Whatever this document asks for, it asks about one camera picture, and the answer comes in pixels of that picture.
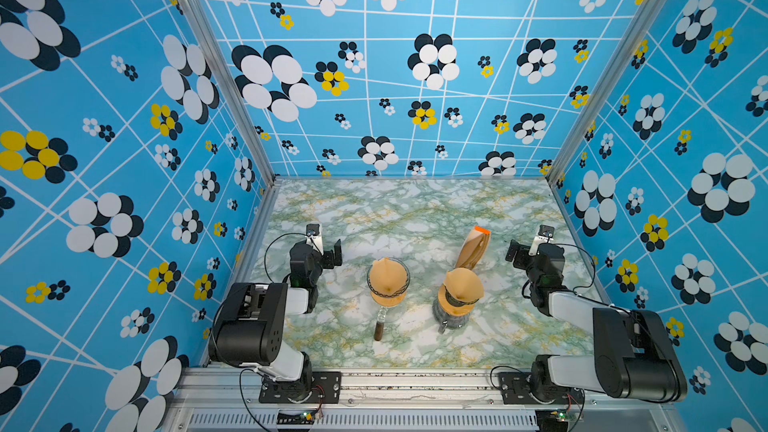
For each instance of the wooden ring dripper holder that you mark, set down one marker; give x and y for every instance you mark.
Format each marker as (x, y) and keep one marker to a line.
(453, 306)

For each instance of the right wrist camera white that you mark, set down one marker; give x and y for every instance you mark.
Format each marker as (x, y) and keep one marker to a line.
(545, 234)

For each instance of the aluminium front rail frame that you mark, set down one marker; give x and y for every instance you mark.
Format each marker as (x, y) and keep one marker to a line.
(210, 399)

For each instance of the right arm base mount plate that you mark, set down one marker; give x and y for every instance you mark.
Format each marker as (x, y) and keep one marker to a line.
(517, 388)

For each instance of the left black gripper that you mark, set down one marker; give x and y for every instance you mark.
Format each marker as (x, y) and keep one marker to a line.
(327, 264)

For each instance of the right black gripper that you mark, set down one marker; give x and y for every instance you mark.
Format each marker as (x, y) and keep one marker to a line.
(523, 255)

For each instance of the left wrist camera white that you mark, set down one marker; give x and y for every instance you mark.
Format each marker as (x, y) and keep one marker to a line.
(313, 234)

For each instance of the glass scoop wooden handle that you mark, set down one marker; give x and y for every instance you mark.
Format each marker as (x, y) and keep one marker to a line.
(380, 324)

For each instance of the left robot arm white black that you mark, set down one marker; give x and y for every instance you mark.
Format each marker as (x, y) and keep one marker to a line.
(247, 331)

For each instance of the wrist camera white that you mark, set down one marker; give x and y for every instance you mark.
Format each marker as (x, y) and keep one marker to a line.
(313, 234)
(545, 234)

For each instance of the grey ribbed glass carafe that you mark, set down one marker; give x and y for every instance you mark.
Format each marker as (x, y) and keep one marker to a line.
(447, 321)

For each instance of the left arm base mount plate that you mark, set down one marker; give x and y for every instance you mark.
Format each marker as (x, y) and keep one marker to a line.
(321, 387)

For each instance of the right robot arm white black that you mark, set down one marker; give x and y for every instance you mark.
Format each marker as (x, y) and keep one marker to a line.
(632, 356)

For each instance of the grey glass dripper cone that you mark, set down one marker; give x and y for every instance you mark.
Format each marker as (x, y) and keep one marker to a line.
(389, 294)

